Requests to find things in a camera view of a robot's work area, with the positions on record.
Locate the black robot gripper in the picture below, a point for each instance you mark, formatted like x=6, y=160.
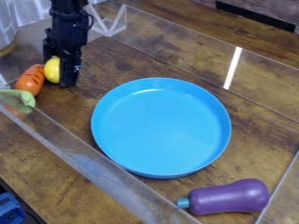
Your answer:
x=67, y=36

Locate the yellow toy lemon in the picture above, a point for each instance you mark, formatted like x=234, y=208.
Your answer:
x=52, y=70

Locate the orange toy carrot green leaves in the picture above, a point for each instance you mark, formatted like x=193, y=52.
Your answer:
x=28, y=86

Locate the blue round plastic tray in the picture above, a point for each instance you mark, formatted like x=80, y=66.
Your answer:
x=162, y=127

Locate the white lattice curtain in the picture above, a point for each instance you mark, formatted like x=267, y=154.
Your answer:
x=19, y=13

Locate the dark wooden furniture edge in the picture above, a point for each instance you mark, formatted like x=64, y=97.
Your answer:
x=278, y=23

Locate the blue plastic object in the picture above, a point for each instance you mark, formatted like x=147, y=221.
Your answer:
x=12, y=213

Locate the purple toy eggplant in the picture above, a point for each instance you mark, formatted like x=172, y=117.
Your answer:
x=245, y=196

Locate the clear acrylic barrier wall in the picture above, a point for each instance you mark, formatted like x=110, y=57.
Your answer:
x=243, y=60

